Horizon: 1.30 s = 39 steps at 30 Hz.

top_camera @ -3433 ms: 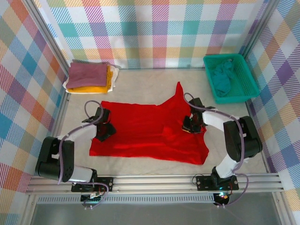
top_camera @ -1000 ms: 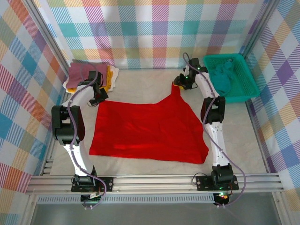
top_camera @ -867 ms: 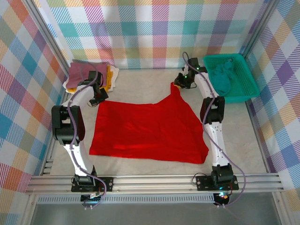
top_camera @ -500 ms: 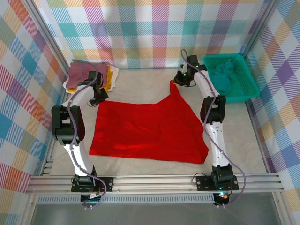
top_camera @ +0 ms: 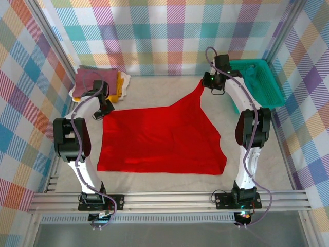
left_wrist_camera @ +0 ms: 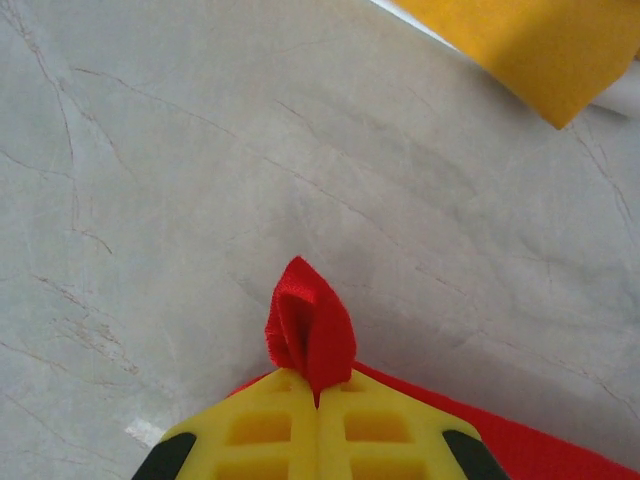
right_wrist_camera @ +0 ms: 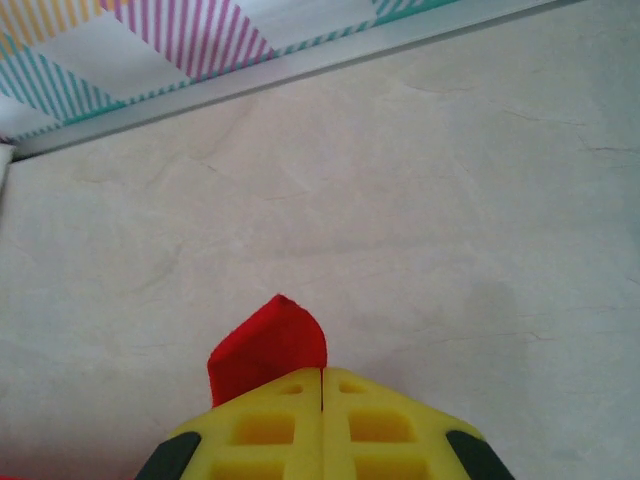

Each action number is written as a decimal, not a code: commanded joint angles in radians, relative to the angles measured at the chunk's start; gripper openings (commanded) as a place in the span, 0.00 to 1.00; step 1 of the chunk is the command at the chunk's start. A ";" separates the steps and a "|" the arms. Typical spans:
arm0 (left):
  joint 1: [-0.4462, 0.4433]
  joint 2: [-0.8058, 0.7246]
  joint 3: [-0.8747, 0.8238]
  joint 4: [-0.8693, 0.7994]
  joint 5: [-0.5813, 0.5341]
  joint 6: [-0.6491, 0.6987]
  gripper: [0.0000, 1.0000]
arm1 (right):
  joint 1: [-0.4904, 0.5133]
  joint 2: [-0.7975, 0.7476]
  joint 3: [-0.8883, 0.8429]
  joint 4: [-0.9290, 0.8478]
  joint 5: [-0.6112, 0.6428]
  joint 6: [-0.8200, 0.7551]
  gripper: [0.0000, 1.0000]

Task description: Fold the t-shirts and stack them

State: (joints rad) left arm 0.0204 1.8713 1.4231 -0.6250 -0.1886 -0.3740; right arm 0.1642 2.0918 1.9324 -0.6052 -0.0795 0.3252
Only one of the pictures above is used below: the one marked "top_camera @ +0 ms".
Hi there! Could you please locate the red t-shirt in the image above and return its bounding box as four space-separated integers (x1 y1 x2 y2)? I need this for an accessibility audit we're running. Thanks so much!
97 78 228 176

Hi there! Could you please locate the stack of folded clothes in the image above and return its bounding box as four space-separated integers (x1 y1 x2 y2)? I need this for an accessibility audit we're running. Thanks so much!
69 71 132 103

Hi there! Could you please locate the folded yellow t-shirt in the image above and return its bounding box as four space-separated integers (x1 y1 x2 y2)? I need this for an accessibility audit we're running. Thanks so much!
73 72 125 103

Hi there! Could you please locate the folded purple t-shirt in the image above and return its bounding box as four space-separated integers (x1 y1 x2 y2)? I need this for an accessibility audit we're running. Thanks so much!
74 68 119 97

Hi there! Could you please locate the crumpled teal t-shirt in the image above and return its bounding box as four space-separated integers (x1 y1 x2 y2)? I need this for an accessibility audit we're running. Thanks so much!
243 65 258 90

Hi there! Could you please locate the teal plastic basket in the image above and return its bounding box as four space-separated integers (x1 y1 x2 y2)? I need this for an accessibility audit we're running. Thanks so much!
229 59 285 114

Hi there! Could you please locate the aluminium frame post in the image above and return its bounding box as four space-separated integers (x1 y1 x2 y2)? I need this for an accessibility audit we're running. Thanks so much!
27 0 78 192
266 0 308 191

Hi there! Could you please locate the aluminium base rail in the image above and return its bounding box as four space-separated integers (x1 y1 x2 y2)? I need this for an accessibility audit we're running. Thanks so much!
27 189 313 214

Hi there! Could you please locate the grey slotted cable duct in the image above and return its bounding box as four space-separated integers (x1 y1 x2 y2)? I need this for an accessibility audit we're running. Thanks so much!
41 215 236 224

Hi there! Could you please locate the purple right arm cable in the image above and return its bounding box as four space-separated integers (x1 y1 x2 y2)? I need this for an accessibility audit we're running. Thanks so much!
205 46 272 228

